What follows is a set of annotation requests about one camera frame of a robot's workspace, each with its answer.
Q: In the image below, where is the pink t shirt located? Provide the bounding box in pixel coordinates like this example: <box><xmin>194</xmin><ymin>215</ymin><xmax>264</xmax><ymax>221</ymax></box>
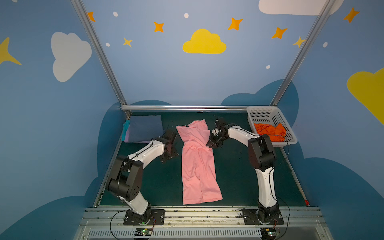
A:
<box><xmin>177</xmin><ymin>120</ymin><xmax>223</xmax><ymax>205</ymax></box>

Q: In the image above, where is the white plastic laundry basket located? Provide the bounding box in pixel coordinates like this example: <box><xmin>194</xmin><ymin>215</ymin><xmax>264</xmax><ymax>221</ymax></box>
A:
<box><xmin>247</xmin><ymin>106</ymin><xmax>298</xmax><ymax>147</ymax></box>

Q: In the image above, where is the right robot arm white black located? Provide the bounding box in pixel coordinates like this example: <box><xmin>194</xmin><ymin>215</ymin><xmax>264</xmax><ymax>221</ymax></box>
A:
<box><xmin>207</xmin><ymin>118</ymin><xmax>284</xmax><ymax>225</ymax></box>

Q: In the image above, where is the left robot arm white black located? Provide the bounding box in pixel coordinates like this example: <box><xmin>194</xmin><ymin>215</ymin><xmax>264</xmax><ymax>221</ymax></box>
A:
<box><xmin>106</xmin><ymin>130</ymin><xmax>179</xmax><ymax>226</ymax></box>

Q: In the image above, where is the folded grey blue t shirt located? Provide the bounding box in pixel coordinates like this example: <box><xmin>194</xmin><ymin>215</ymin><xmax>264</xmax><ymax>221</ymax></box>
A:
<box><xmin>128</xmin><ymin>115</ymin><xmax>164</xmax><ymax>143</ymax></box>

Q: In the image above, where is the folded lilac t shirt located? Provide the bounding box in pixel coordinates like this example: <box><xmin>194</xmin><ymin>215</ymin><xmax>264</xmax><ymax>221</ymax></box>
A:
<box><xmin>123</xmin><ymin>129</ymin><xmax>149</xmax><ymax>144</ymax></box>

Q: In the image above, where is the folded teal t shirt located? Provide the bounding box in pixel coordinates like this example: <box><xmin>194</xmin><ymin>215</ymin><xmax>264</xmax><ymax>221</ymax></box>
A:
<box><xmin>121</xmin><ymin>120</ymin><xmax>130</xmax><ymax>142</ymax></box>

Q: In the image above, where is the orange t shirt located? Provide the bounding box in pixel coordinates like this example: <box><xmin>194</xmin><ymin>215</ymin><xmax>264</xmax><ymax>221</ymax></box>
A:
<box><xmin>254</xmin><ymin>124</ymin><xmax>287</xmax><ymax>142</ymax></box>

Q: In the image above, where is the left green circuit board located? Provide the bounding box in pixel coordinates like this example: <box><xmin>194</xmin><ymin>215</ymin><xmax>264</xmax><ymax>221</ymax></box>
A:
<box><xmin>134</xmin><ymin>228</ymin><xmax>153</xmax><ymax>238</ymax></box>

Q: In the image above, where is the green circuit board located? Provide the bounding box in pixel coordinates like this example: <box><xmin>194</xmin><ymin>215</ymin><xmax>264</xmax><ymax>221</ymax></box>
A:
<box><xmin>260</xmin><ymin>228</ymin><xmax>279</xmax><ymax>240</ymax></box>
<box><xmin>134</xmin><ymin>228</ymin><xmax>153</xmax><ymax>238</ymax></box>

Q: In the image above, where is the right green circuit board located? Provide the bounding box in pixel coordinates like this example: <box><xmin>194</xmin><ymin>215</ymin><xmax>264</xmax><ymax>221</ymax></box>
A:
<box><xmin>260</xmin><ymin>228</ymin><xmax>279</xmax><ymax>240</ymax></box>

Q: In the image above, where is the aluminium frame back crossbar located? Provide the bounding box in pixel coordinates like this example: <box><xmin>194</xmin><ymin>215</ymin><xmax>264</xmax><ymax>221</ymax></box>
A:
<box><xmin>121</xmin><ymin>105</ymin><xmax>248</xmax><ymax>112</ymax></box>

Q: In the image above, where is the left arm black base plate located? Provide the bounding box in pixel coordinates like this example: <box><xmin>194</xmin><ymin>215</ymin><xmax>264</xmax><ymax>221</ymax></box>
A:
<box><xmin>123</xmin><ymin>209</ymin><xmax>165</xmax><ymax>226</ymax></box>

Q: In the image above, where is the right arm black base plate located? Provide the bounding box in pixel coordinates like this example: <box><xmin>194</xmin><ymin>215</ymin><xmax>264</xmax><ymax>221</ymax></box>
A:
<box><xmin>240</xmin><ymin>209</ymin><xmax>285</xmax><ymax>225</ymax></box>

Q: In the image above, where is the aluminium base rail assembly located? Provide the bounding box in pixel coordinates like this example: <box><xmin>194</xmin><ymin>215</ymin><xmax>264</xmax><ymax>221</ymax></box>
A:
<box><xmin>74</xmin><ymin>206</ymin><xmax>333</xmax><ymax>240</ymax></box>

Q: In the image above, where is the aluminium frame left post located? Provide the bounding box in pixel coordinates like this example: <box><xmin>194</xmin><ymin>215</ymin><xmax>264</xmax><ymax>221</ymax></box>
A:
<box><xmin>71</xmin><ymin>0</ymin><xmax>132</xmax><ymax>119</ymax></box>

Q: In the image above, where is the aluminium frame post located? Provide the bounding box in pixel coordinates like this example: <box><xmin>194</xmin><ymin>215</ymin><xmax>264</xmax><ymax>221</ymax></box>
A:
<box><xmin>71</xmin><ymin>0</ymin><xmax>132</xmax><ymax>119</ymax></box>
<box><xmin>270</xmin><ymin>0</ymin><xmax>337</xmax><ymax>106</ymax></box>

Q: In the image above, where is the aluminium frame right post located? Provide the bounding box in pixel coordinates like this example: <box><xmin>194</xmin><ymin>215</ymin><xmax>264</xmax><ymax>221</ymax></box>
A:
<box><xmin>270</xmin><ymin>0</ymin><xmax>337</xmax><ymax>106</ymax></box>

